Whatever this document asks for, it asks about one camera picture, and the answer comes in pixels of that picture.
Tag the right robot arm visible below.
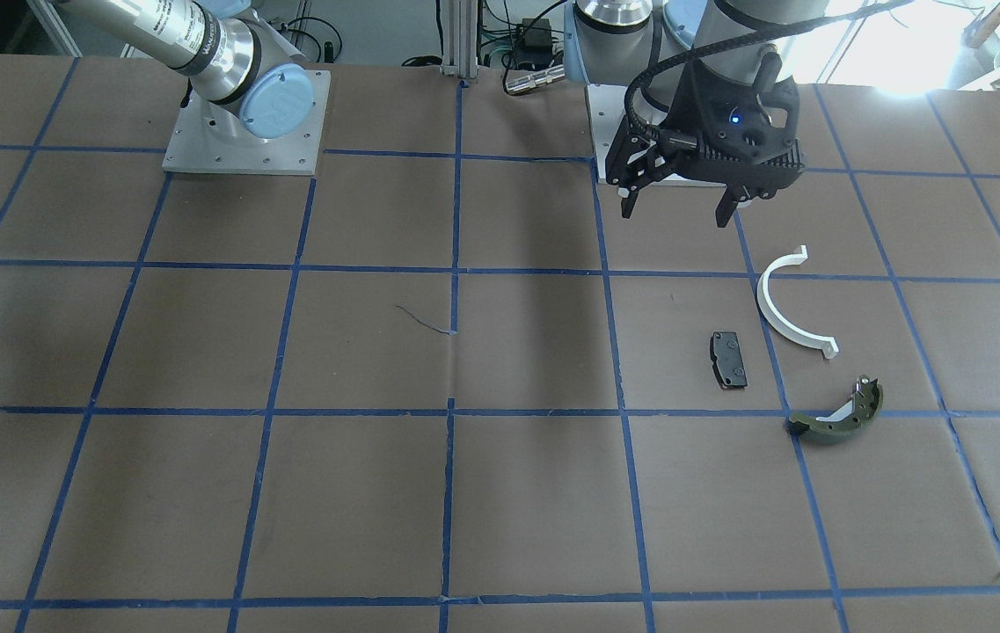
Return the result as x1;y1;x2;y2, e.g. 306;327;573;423
57;1;333;186

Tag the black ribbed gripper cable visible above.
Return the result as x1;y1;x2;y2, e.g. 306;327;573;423
624;0;914;146

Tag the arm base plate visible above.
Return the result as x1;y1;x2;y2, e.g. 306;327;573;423
162;69;332;177
586;84;729;187

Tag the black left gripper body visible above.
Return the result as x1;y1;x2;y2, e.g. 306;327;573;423
605;54;806;191

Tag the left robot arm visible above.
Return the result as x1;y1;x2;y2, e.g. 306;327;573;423
563;1;827;227

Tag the black brake pad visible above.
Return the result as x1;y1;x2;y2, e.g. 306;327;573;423
710;330;748;389

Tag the white curved plastic bracket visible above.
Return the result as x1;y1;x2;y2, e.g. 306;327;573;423
755;244;840;360

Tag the olive green brake shoe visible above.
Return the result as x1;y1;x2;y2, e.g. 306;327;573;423
785;375;883;445

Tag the aluminium frame post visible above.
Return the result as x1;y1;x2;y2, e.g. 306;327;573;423
435;0;482;84

